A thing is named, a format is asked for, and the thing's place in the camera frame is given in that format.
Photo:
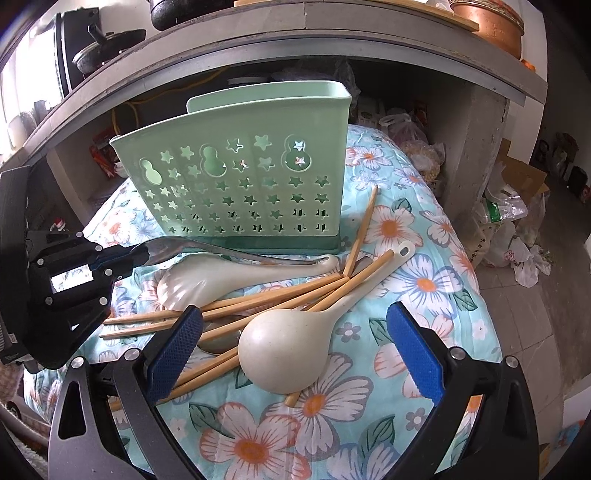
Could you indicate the red snack packets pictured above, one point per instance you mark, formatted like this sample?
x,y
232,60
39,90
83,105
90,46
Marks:
x,y
99,152

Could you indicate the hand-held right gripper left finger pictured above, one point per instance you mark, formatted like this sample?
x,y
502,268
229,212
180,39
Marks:
x,y
178,350

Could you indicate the white rice sack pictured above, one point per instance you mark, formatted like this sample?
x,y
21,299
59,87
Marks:
x,y
489,240

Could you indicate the green white packet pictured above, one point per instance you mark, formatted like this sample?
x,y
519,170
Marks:
x,y
496,210

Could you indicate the wooden board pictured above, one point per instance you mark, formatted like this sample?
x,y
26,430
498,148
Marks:
x,y
443,18

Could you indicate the crumpled clear plastic bag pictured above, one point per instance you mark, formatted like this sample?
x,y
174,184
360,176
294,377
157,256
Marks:
x,y
332,69

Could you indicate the black appliance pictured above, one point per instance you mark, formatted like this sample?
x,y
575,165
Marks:
x,y
64,50

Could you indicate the green plastic utensil holder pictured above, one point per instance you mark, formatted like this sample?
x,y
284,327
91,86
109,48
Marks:
x,y
231,184

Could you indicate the cream plastic ladle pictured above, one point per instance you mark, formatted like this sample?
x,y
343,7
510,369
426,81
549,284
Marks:
x,y
281,346

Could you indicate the white plastic bag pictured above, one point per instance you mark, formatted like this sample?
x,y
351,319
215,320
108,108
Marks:
x,y
524,261

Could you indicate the cardboard box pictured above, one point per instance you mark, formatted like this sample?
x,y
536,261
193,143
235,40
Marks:
x,y
521,177

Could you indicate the grey concrete counter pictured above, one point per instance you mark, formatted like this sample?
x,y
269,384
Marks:
x,y
323,27

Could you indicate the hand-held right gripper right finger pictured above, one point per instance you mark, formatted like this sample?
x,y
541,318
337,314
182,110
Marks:
x,y
415,355

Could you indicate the copper pot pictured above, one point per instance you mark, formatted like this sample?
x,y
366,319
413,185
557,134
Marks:
x,y
489,27

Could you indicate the plastic bag of beans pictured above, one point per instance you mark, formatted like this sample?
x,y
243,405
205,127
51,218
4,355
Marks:
x,y
425,157

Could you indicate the floral blue blanket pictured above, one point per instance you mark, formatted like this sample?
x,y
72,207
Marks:
x,y
415,221

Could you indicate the pile of wooden chopsticks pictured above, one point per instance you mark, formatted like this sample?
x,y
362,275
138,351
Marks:
x,y
364,221

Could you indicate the black pot with lid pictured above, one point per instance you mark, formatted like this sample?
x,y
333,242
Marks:
x,y
106,48

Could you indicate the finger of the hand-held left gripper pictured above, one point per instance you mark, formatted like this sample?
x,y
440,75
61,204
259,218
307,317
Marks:
x,y
120,249
129,267

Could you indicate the metal spoon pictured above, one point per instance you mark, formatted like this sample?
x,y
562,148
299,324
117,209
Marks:
x,y
219,341
221,251

